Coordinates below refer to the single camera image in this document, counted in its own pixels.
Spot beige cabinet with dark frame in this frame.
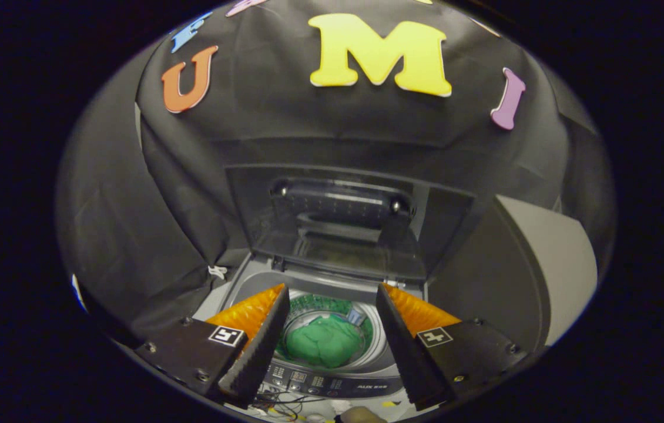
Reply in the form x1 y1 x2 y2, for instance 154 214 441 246
426 195 598 353

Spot black backdrop cloth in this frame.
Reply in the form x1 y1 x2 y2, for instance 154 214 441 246
56 0 615 341

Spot dark glass washing machine lid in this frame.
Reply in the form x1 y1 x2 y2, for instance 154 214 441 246
225 164 477 284

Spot person's leg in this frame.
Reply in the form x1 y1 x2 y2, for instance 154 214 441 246
339 407 389 423

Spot black floor cables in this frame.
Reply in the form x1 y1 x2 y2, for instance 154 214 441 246
253 392 309 421

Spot green polo shirt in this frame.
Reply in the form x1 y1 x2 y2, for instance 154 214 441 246
284 315 366 370

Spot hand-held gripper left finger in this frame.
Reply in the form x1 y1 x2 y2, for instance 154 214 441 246
134 283 291 409

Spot grey top-load washing machine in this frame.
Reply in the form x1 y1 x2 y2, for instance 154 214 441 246
194 253 427 401

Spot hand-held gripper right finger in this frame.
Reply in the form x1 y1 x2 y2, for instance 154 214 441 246
375 283 528 411

